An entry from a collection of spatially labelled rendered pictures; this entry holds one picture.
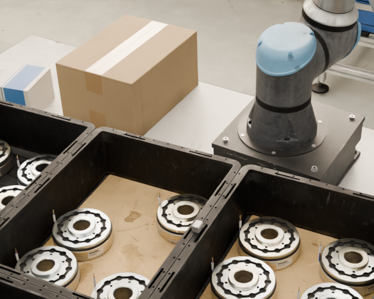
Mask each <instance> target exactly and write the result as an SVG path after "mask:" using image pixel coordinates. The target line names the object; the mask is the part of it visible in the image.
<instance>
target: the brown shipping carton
mask: <svg viewBox="0 0 374 299"><path fill-rule="evenodd" d="M55 65H56V73H57V77H58V85H59V92H60V97H61V105H62V112H63V116H66V117H70V118H73V119H78V120H82V121H85V122H89V123H92V124H93V125H94V126H95V128H96V129H97V128H100V127H108V128H112V129H117V130H120V131H124V132H128V133H133V134H136V135H140V136H144V135H145V134H146V133H147V132H148V131H149V130H150V129H151V128H152V127H153V126H154V125H155V124H156V123H158V122H159V121H160V120H161V119H162V118H163V117H164V116H165V115H167V114H168V112H170V111H171V109H173V108H174V107H175V106H176V105H177V104H178V103H179V102H181V101H182V100H183V99H184V98H185V97H186V96H187V95H188V94H189V93H190V92H191V91H192V90H193V89H194V88H196V87H197V86H198V48H197V31H195V30H191V29H187V28H183V27H178V26H173V25H170V24H165V23H160V22H156V21H152V20H147V19H144V18H139V17H134V16H131V15H126V14H125V15H124V16H123V17H121V18H120V19H118V20H116V21H115V22H114V23H112V24H111V25H109V26H108V27H106V28H105V29H104V30H102V31H101V32H99V33H98V34H96V35H95V36H93V37H92V38H91V39H89V40H87V41H86V42H85V43H83V44H82V45H81V46H79V47H77V48H76V49H75V50H73V51H72V52H70V53H69V54H67V55H66V56H64V57H63V58H62V59H60V60H58V61H57V62H56V63H55Z"/></svg>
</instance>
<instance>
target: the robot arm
mask: <svg viewBox="0 0 374 299"><path fill-rule="evenodd" d="M355 1H356V0H305V1H304V3H303V8H302V12H301V15H300V20H299V22H298V23H294V22H286V23H284V24H282V25H281V24H276V25H274V26H271V27H269V28H268V29H266V30H265V31H264V32H263V33H262V34H261V36H260V37H259V39H258V44H257V49H256V54H255V60H256V94H255V101H254V104H253V106H252V108H251V111H250V113H249V116H248V119H247V126H246V131H247V133H248V135H249V137H250V138H251V140H253V141H254V142H256V143H257V144H259V145H261V146H263V147H265V148H269V149H273V150H294V149H298V148H301V147H304V146H305V145H307V144H309V143H311V142H312V141H313V140H314V139H315V137H316V134H317V127H318V123H317V119H316V117H315V114H314V111H313V107H312V103H311V96H312V83H313V80H314V79H315V78H317V77H318V76H320V74H322V73H323V72H325V71H326V70H327V69H329V68H330V67H332V66H333V65H334V64H336V63H337V62H338V61H340V60H342V59H344V58H345V57H346V56H348V55H349V54H350V53H351V52H352V50H353V49H354V48H355V47H356V46H357V44H358V42H359V40H360V36H361V23H359V21H358V19H359V12H358V9H357V8H356V6H355V5H354V4H355ZM369 3H370V6H371V7H372V10H373V13H374V0H369Z"/></svg>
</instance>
